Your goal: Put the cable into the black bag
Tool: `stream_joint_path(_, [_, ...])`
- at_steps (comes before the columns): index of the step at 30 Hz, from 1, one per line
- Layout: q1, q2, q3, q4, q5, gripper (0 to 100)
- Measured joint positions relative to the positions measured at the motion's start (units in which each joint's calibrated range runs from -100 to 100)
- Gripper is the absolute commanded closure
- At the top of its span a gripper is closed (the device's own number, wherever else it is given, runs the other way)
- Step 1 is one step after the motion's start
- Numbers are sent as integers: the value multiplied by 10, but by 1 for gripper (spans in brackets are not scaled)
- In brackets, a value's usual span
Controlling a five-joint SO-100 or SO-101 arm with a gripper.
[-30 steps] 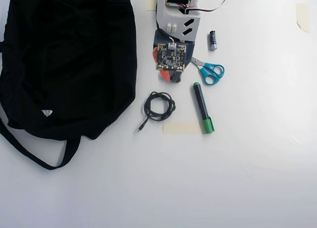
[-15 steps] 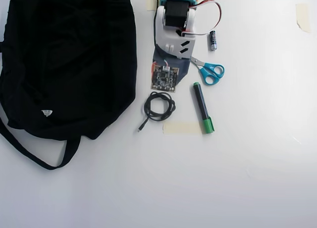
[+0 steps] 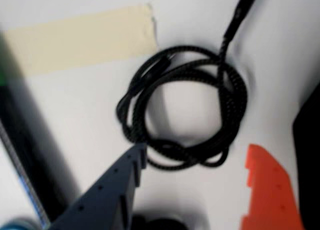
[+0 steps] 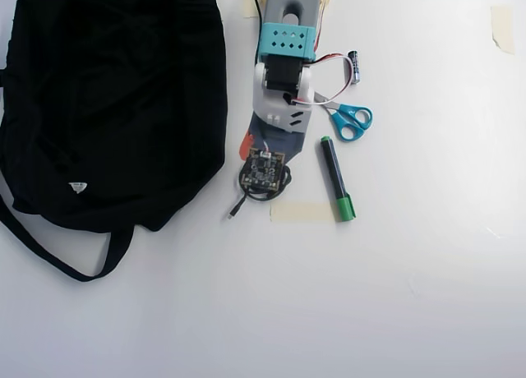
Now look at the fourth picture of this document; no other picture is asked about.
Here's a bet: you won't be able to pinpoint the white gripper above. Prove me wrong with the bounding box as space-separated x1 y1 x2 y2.
238 88 316 165

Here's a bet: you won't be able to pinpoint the black braided usb cable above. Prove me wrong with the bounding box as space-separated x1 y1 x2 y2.
228 164 293 221

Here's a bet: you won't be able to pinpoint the black fabric bag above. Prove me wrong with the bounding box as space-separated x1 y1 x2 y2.
0 0 229 284

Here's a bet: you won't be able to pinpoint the green and black marker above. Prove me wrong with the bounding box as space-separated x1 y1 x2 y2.
319 136 357 223

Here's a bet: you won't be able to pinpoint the black cylindrical battery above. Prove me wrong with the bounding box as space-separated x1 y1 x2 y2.
348 50 363 85

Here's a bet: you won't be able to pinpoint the black camera circuit board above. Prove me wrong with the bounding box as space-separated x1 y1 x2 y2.
240 146 288 194

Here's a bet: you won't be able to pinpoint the blue handled scissors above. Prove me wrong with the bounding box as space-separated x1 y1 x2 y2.
314 92 374 143

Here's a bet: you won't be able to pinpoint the white and red wire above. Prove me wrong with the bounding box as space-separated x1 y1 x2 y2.
289 53 357 107

